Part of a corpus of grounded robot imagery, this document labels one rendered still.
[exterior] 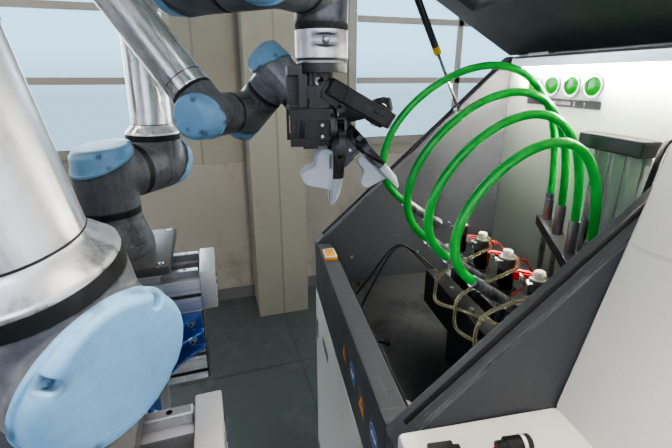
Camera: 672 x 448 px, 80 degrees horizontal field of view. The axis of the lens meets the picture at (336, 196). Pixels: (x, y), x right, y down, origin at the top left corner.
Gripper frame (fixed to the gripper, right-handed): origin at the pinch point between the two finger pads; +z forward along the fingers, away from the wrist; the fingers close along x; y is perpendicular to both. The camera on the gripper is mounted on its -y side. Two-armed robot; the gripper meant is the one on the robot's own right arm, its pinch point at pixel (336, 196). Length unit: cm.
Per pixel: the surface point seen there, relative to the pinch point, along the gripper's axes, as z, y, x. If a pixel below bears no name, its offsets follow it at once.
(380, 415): 27.1, -3.0, 17.1
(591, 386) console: 17.8, -26.4, 26.5
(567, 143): -9.5, -29.4, 12.8
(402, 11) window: -56, -80, -194
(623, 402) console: 16.6, -26.7, 30.4
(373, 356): 26.5, -5.2, 5.8
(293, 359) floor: 122, 0, -115
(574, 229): 6.9, -40.5, 4.9
